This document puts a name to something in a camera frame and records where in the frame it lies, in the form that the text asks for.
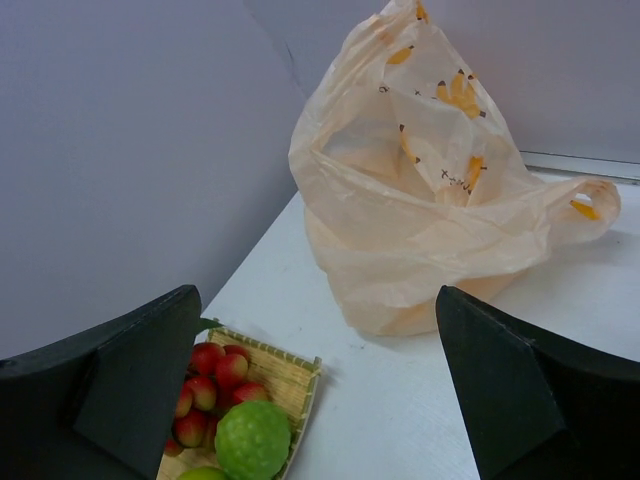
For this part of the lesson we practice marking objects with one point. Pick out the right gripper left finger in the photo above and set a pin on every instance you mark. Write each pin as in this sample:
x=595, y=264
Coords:
x=99, y=404

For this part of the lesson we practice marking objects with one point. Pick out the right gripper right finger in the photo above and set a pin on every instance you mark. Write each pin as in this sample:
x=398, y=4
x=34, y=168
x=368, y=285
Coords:
x=537, y=405

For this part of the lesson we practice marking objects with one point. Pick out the red fake berry bunch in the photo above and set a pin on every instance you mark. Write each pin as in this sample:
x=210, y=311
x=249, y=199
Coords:
x=222, y=373

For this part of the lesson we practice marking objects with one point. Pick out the smooth green fake fruit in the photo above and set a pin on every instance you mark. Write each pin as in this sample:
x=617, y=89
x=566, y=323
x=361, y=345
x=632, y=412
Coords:
x=203, y=473

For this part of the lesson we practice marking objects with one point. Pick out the bumpy green fake fruit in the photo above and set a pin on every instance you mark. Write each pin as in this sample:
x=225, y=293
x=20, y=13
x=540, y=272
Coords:
x=253, y=440

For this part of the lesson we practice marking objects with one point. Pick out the translucent banana-print plastic bag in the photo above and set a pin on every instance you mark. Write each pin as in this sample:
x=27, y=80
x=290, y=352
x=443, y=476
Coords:
x=411, y=180

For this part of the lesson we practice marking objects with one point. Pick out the woven bamboo tray mat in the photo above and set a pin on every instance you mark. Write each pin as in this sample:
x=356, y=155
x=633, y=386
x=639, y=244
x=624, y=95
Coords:
x=291, y=382

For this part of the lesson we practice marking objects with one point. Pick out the back aluminium rail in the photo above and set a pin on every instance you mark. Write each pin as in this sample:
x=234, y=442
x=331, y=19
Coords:
x=572, y=165

